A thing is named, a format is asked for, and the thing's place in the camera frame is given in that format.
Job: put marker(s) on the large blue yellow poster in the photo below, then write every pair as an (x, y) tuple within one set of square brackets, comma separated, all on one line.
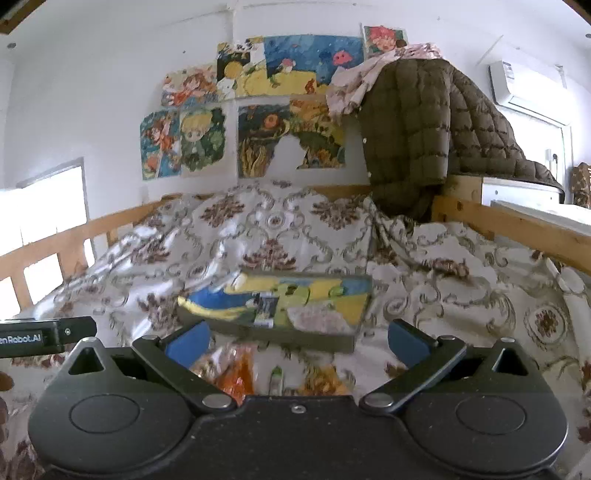
[(295, 60)]

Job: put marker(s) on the yellow green snack packet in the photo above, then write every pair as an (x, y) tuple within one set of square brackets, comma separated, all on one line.
[(341, 297)]

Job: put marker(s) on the white wall socket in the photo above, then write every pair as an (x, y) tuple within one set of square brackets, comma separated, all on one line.
[(554, 157)]

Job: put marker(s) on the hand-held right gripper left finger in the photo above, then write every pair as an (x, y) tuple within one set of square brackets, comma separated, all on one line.
[(189, 345)]

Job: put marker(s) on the wooden bed frame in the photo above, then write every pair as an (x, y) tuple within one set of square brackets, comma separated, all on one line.
[(531, 226)]

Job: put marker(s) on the brown patterned object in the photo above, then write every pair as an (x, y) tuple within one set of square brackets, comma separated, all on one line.
[(582, 184)]

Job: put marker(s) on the window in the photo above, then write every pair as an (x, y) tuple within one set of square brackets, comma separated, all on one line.
[(46, 221)]

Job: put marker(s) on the grey rectangular tray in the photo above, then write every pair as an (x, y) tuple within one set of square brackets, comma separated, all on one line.
[(300, 340)]

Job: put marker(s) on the clear packet of orange snacks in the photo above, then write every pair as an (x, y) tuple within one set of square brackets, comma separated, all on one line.
[(325, 381)]

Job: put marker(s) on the orange figure wall poster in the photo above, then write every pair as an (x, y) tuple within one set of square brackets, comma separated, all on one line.
[(189, 85)]

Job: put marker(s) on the small red-haired figure poster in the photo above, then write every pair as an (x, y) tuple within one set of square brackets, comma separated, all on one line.
[(384, 40)]

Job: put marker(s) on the pink floral cloth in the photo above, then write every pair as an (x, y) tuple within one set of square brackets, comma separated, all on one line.
[(355, 87)]

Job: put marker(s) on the white air conditioner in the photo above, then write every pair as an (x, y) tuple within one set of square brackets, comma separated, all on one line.
[(526, 87)]

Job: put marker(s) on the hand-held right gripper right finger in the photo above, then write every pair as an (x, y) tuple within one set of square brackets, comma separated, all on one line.
[(410, 344)]

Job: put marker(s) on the blue orange-haired figure poster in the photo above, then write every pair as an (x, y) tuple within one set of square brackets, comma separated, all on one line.
[(159, 145)]

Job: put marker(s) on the green tube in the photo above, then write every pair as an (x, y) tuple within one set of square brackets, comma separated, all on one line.
[(276, 381)]

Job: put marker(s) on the blue yellow snack packet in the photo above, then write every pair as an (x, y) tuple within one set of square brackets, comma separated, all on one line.
[(217, 304)]

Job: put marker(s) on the orange snack packet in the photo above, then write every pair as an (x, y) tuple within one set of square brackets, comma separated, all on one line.
[(238, 376)]

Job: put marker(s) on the brown quilted jacket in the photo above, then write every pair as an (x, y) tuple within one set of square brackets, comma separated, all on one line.
[(415, 138)]

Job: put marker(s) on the green blond figure poster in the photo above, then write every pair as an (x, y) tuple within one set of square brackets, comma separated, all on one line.
[(202, 141)]

